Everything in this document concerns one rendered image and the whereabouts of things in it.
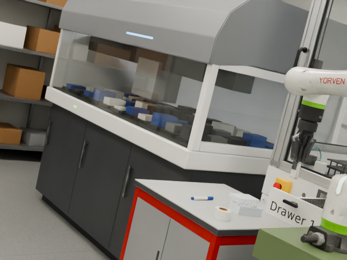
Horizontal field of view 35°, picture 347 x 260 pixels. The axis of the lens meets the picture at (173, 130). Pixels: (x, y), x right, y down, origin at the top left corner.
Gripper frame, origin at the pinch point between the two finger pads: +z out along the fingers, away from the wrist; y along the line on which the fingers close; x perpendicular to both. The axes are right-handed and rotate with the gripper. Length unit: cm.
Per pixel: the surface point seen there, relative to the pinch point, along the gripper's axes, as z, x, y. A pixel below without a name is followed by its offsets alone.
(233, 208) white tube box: 26.3, -25.7, 1.9
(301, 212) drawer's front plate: 15.3, 7.6, -0.9
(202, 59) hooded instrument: -33, -83, -8
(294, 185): 14.2, -24.6, -32.8
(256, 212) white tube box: 26.0, -19.6, -6.6
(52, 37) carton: -16, -371, -53
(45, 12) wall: -39, -417, -60
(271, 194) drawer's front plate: 13.9, -9.2, -0.8
